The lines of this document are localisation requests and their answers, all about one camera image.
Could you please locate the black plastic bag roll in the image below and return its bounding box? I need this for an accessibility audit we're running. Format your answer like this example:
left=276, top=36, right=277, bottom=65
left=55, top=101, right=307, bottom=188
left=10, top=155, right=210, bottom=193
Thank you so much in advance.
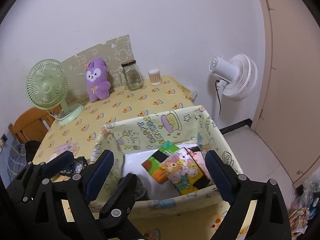
left=59, top=157, right=88, bottom=177

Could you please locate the green tissue pack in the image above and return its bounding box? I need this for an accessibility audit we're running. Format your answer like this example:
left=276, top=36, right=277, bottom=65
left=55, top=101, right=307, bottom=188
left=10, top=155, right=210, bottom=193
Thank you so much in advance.
left=142, top=140, right=179, bottom=184

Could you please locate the pink tissue pack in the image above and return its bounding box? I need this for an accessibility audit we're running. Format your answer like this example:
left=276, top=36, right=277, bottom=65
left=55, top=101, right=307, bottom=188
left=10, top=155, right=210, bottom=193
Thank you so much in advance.
left=187, top=144, right=212, bottom=181

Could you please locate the clear zip bag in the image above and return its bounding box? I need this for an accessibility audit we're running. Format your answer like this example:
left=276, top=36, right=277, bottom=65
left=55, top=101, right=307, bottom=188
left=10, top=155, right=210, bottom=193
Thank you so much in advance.
left=49, top=141, right=80, bottom=161

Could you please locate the blue plaid pillow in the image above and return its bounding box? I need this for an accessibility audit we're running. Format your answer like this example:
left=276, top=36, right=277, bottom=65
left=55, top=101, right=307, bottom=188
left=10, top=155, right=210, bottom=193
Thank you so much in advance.
left=1, top=137, right=27, bottom=186

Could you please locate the black clothing on bed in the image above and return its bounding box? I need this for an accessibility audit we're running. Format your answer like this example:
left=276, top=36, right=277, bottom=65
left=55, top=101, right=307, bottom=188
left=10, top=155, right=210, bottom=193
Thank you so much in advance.
left=24, top=140, right=41, bottom=163

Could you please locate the pile of bags on floor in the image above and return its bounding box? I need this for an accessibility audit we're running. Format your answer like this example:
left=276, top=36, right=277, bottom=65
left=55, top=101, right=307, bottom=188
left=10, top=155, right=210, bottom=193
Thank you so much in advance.
left=289, top=175, right=319, bottom=239

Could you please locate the wooden bed headboard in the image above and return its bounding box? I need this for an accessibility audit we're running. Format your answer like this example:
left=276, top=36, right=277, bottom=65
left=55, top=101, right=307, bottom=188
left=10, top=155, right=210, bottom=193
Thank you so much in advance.
left=8, top=106, right=62, bottom=144

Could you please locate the white towel in box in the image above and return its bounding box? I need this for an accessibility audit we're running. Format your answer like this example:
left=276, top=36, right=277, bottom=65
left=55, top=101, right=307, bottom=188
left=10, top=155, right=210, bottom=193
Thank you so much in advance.
left=121, top=142, right=201, bottom=201

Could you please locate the green desk fan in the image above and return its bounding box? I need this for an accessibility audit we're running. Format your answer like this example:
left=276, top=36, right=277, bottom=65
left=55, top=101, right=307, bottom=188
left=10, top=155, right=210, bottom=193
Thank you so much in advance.
left=26, top=59, right=84, bottom=126

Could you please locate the purple plush bunny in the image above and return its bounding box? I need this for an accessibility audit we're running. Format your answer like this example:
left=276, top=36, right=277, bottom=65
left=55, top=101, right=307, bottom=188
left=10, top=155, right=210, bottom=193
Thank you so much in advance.
left=86, top=58, right=111, bottom=102

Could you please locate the cartoon fabric storage box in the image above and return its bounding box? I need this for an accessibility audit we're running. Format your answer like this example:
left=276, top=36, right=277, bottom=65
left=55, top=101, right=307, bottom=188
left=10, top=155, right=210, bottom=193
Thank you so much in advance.
left=89, top=106, right=242, bottom=218

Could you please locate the glass jar with lid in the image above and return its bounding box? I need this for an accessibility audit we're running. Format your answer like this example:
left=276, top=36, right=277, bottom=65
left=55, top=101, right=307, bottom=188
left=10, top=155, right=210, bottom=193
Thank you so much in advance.
left=121, top=60, right=143, bottom=90

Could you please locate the yellow cartoon tablecloth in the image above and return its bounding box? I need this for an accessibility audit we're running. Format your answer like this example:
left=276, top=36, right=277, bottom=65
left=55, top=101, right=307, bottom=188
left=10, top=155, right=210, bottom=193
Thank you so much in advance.
left=34, top=76, right=229, bottom=239

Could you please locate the cotton swab container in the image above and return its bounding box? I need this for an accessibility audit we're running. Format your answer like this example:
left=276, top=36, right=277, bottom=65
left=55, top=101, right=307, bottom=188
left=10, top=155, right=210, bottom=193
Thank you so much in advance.
left=148, top=69, right=162, bottom=86

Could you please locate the beige patterned board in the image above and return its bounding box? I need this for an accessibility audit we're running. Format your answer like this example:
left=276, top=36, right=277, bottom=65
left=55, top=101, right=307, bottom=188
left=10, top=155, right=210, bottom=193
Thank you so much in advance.
left=61, top=35, right=134, bottom=103

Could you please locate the white standing fan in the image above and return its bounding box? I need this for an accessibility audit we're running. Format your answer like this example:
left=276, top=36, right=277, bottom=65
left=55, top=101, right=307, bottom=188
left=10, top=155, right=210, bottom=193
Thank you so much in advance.
left=209, top=54, right=258, bottom=119

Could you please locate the wall power outlet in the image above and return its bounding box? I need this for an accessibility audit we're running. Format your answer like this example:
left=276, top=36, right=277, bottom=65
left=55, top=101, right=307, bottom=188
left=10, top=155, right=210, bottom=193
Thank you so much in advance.
left=1, top=134, right=8, bottom=143

